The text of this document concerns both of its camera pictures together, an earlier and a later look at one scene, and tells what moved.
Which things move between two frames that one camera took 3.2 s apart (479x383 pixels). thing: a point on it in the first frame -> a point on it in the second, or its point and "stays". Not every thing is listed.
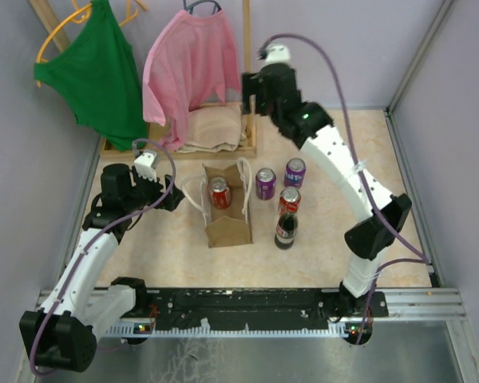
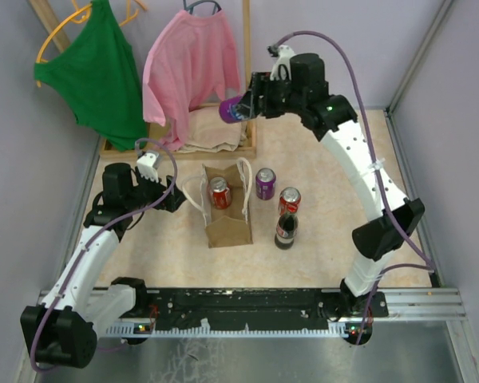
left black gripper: (173, 200) stays
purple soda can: (265, 183) stays
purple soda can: (294, 172) -> (227, 110)
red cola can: (219, 193) stays
